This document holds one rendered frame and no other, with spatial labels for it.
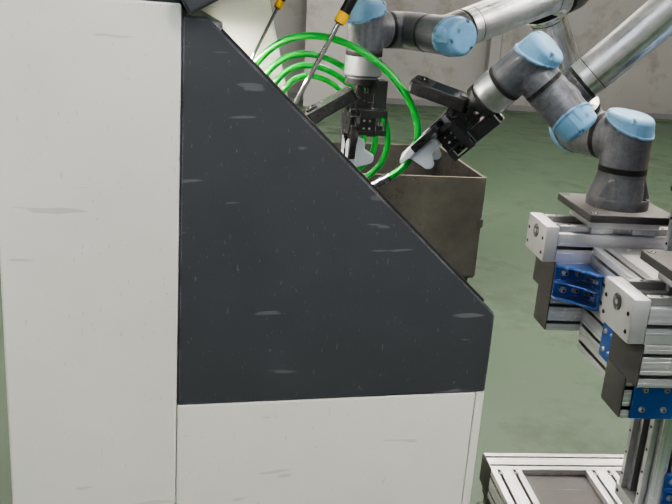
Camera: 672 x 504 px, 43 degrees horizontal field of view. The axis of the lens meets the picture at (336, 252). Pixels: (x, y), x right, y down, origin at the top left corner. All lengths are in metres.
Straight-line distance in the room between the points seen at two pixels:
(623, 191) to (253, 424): 1.08
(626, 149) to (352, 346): 0.92
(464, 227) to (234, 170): 3.10
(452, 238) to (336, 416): 2.90
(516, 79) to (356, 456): 0.75
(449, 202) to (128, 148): 3.11
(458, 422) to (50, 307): 0.78
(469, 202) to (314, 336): 2.94
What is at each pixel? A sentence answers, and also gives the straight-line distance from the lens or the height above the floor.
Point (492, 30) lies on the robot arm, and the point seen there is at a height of 1.45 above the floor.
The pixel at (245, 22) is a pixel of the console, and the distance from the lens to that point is 2.07.
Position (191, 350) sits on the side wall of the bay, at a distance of 1.49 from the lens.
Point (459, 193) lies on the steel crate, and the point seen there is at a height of 0.55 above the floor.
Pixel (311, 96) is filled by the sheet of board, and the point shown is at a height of 0.13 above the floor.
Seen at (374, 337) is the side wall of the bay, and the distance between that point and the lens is 1.54.
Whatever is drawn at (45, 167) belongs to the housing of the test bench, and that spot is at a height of 1.21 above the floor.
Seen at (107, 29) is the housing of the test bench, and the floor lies 1.42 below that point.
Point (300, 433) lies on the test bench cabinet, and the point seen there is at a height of 0.72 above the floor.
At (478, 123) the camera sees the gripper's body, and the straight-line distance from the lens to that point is 1.60.
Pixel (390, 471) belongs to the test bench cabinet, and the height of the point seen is 0.63.
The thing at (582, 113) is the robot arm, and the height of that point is 1.33.
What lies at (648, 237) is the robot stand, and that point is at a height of 0.98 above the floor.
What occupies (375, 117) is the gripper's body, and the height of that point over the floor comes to 1.26.
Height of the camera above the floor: 1.51
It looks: 17 degrees down
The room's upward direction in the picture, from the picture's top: 4 degrees clockwise
